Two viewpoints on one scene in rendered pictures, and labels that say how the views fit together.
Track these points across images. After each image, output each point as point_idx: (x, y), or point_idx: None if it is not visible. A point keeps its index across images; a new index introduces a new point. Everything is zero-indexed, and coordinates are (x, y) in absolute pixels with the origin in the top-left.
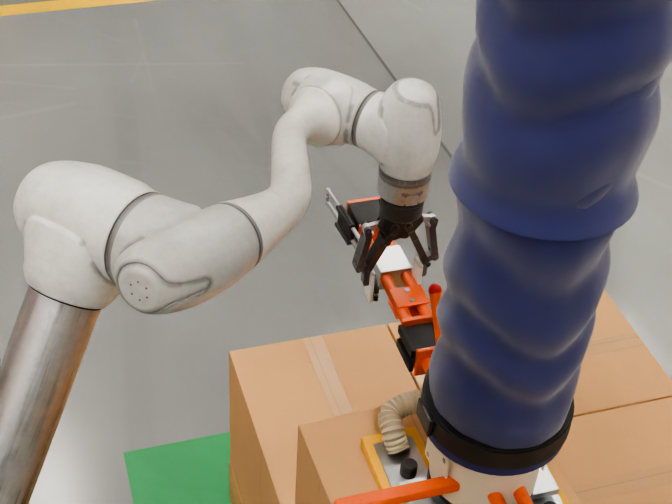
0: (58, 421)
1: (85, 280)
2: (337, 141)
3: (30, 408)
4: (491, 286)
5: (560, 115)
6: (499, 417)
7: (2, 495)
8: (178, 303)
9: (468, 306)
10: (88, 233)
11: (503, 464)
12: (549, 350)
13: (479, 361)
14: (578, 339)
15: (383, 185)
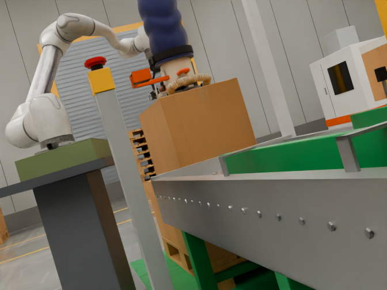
0: (53, 75)
1: (53, 37)
2: (131, 49)
3: (44, 67)
4: (143, 0)
5: None
6: (162, 38)
7: (38, 86)
8: (71, 22)
9: (144, 13)
10: (52, 26)
11: (170, 53)
12: (164, 11)
13: (151, 23)
14: (174, 12)
15: (145, 53)
